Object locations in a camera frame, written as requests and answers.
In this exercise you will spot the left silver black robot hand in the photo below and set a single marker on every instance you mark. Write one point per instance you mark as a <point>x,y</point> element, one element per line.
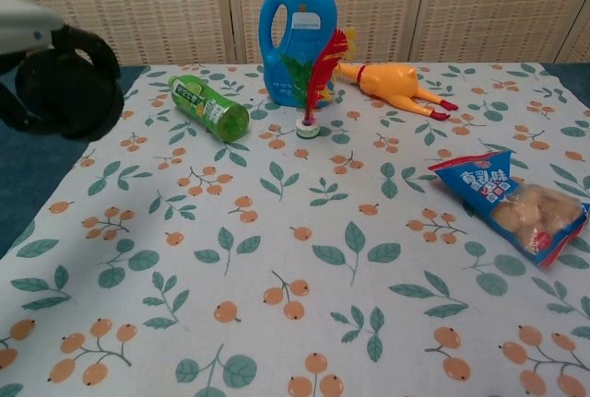
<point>27,24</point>

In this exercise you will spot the bamboo folding screen panel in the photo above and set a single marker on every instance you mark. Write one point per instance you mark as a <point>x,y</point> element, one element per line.
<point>581,47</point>
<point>138,1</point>
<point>498,5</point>
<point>378,1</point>

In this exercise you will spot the green tea bottle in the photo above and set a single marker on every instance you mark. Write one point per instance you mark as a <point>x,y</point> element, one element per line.
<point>207,107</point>

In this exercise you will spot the blue pump detergent bottle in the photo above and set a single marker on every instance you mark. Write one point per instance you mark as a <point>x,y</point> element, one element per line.
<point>272,65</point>

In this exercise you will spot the red green feather shuttlecock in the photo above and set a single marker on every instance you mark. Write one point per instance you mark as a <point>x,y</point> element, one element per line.
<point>322,70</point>

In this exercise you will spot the floral print tablecloth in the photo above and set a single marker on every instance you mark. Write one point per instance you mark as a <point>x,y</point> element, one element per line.
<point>295,231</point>

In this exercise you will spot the yellow rubber chicken toy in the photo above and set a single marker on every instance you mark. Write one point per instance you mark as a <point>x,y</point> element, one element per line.
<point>392,84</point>

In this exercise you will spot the blue snack bag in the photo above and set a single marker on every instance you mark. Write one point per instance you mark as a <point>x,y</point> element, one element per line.
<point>484,185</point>

